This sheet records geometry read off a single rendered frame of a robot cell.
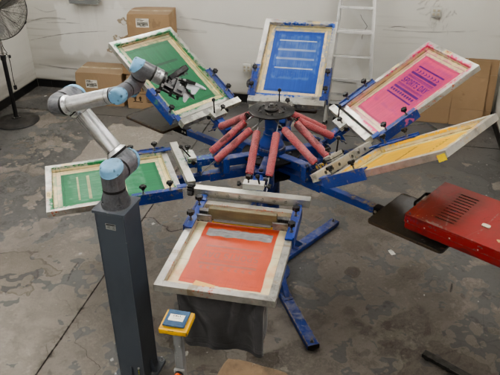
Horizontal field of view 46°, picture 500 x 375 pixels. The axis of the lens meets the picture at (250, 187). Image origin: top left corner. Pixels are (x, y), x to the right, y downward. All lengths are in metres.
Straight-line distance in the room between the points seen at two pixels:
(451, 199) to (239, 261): 1.21
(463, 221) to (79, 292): 2.69
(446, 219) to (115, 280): 1.77
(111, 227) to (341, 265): 2.09
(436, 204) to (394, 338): 1.11
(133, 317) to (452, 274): 2.44
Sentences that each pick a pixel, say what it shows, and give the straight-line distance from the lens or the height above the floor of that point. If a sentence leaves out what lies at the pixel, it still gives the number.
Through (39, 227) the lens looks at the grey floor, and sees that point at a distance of 5.28.
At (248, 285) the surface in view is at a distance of 2.85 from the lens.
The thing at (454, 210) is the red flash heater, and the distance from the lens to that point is 3.27.
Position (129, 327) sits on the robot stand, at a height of 0.43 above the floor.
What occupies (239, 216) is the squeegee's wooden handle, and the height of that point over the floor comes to 1.03.
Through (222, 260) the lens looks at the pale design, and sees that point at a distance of 3.00.
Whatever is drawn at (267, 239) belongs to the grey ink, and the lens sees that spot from 3.14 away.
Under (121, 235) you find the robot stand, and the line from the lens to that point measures 3.06.
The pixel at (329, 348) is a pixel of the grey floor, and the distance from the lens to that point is 3.91.
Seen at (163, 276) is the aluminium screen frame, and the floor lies 0.99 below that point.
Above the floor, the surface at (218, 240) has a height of 0.96.
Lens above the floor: 2.77
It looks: 30 degrees down
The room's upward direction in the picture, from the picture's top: straight up
